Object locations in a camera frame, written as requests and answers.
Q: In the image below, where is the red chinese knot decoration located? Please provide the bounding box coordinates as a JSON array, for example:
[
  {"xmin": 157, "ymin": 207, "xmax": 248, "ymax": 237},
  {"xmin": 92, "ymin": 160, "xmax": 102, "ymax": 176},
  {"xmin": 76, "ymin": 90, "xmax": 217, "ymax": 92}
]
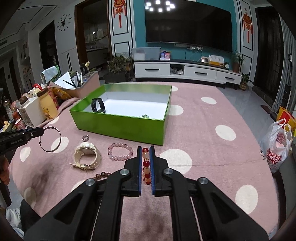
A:
[{"xmin": 113, "ymin": 0, "xmax": 126, "ymax": 28}]

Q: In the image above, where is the red orange bead bracelet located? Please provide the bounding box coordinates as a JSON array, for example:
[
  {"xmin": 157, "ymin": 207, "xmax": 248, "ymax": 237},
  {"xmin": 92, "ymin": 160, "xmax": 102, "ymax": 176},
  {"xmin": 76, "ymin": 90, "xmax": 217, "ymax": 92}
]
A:
[{"xmin": 141, "ymin": 146, "xmax": 152, "ymax": 185}]

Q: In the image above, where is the yellow snack bag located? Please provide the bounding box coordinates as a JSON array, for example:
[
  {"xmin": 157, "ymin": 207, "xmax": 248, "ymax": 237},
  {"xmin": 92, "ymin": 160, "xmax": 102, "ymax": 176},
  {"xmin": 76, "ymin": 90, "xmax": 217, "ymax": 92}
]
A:
[{"xmin": 52, "ymin": 87, "xmax": 72, "ymax": 101}]

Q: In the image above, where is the yellow white box on cabinet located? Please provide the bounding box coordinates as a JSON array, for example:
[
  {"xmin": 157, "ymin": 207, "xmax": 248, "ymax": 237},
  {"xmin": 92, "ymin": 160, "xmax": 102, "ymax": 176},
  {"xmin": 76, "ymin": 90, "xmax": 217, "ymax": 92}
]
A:
[{"xmin": 209, "ymin": 55, "xmax": 224, "ymax": 67}]

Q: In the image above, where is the white plastic shopping bag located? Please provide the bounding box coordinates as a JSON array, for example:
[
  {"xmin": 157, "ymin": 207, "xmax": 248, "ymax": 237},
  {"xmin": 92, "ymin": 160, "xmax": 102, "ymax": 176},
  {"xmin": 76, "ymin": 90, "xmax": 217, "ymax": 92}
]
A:
[{"xmin": 259, "ymin": 118, "xmax": 292, "ymax": 173}]

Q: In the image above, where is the white cardboard box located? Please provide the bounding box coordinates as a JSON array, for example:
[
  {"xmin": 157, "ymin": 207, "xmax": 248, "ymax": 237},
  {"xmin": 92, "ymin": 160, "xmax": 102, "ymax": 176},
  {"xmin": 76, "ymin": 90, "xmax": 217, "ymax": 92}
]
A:
[{"xmin": 18, "ymin": 97, "xmax": 46, "ymax": 128}]

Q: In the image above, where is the grey folded cloth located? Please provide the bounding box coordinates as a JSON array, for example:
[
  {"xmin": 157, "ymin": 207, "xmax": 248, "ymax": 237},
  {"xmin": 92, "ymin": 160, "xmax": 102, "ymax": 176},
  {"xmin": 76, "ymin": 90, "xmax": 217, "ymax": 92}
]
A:
[{"xmin": 40, "ymin": 66, "xmax": 59, "ymax": 84}]

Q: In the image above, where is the gold figurine ornament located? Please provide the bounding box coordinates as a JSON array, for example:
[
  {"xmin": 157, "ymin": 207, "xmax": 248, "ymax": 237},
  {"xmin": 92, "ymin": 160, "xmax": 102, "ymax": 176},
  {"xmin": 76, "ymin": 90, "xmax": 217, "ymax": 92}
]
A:
[{"xmin": 85, "ymin": 61, "xmax": 91, "ymax": 76}]

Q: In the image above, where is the cream white wrist watch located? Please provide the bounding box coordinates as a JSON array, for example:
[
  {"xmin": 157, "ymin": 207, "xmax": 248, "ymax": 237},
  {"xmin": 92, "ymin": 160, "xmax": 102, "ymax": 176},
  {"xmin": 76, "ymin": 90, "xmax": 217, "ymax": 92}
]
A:
[{"xmin": 70, "ymin": 142, "xmax": 102, "ymax": 171}]

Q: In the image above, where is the pink desk organizer bin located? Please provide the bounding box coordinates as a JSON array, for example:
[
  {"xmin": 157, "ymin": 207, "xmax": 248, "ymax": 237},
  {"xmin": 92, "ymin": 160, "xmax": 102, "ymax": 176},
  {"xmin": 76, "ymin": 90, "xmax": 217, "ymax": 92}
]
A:
[{"xmin": 50, "ymin": 71, "xmax": 100, "ymax": 99}]

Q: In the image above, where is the clear plastic storage bin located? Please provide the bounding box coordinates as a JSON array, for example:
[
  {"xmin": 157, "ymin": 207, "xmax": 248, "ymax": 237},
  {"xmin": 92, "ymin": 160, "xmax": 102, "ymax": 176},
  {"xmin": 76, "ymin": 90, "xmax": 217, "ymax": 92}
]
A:
[{"xmin": 132, "ymin": 47, "xmax": 161, "ymax": 61}]

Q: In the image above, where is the yellow bottle brown cap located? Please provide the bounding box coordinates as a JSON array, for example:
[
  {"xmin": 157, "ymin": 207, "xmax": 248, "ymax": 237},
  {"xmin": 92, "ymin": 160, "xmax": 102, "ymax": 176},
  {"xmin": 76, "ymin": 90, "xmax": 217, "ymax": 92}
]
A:
[{"xmin": 37, "ymin": 87, "xmax": 58, "ymax": 120}]

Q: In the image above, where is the pink bead bracelet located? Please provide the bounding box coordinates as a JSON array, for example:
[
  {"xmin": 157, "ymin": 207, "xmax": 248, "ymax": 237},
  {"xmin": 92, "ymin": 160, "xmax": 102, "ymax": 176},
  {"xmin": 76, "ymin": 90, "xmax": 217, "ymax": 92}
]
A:
[{"xmin": 107, "ymin": 142, "xmax": 134, "ymax": 162}]

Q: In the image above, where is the white tv cabinet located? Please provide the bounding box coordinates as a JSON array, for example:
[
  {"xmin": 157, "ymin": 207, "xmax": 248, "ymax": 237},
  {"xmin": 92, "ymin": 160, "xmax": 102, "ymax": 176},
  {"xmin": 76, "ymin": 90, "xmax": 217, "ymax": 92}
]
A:
[{"xmin": 134, "ymin": 60, "xmax": 241, "ymax": 85}]

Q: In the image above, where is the person's left hand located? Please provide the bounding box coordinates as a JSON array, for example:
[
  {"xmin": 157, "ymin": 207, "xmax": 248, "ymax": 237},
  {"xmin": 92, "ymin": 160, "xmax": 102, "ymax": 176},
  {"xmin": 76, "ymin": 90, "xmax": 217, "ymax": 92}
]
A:
[{"xmin": 0, "ymin": 157, "xmax": 10, "ymax": 185}]

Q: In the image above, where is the large black television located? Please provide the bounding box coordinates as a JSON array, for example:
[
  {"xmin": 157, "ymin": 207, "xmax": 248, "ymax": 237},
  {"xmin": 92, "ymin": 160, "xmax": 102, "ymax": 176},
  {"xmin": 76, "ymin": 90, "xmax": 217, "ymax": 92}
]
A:
[{"xmin": 144, "ymin": 1, "xmax": 232, "ymax": 52}]

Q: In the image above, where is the black smart watch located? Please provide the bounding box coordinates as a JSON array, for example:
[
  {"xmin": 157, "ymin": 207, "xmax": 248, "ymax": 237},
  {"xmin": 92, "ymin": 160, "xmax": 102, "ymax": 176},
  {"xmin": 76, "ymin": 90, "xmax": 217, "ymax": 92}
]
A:
[{"xmin": 91, "ymin": 97, "xmax": 106, "ymax": 113}]

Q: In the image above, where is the silver bangle bracelet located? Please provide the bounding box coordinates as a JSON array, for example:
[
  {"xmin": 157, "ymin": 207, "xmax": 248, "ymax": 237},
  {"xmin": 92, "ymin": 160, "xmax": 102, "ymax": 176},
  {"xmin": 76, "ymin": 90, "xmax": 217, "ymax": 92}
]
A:
[{"xmin": 38, "ymin": 126, "xmax": 62, "ymax": 153}]

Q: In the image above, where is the pink polka dot tablecloth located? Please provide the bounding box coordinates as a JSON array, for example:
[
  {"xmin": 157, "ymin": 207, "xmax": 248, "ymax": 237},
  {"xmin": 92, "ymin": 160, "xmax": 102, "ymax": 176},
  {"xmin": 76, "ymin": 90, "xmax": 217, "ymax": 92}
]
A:
[{"xmin": 10, "ymin": 83, "xmax": 278, "ymax": 232}]

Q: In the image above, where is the brown bead bracelet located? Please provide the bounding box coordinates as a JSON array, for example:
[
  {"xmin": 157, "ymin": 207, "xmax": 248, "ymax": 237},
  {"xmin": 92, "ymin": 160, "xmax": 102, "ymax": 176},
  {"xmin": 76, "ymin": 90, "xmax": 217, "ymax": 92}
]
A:
[{"xmin": 92, "ymin": 171, "xmax": 112, "ymax": 182}]

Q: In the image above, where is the potted green plant left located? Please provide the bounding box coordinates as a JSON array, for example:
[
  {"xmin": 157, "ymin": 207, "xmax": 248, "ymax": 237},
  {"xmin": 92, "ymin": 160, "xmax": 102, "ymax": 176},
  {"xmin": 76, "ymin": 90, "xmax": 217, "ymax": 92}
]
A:
[{"xmin": 103, "ymin": 55, "xmax": 132, "ymax": 84}]

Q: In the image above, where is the potted plant right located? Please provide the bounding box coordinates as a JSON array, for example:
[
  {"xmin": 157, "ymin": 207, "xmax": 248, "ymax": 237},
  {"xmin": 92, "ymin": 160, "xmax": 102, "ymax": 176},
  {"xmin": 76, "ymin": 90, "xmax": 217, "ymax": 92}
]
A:
[{"xmin": 231, "ymin": 50, "xmax": 245, "ymax": 73}]

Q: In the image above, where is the white paper sheet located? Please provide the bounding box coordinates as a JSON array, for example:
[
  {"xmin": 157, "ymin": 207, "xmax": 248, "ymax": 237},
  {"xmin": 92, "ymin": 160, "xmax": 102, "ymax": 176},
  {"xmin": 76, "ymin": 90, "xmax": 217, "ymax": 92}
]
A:
[{"xmin": 54, "ymin": 71, "xmax": 76, "ymax": 90}]

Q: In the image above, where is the black wall clock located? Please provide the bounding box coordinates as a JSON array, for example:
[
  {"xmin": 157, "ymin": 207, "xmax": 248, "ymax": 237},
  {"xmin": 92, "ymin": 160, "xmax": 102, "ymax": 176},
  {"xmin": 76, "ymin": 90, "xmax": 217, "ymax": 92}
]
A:
[{"xmin": 56, "ymin": 14, "xmax": 72, "ymax": 32}]

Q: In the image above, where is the green cardboard box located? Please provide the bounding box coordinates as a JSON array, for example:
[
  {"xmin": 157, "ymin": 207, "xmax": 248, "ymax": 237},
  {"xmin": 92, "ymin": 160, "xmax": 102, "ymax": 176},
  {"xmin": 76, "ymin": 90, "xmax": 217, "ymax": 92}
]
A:
[{"xmin": 70, "ymin": 83, "xmax": 172, "ymax": 146}]

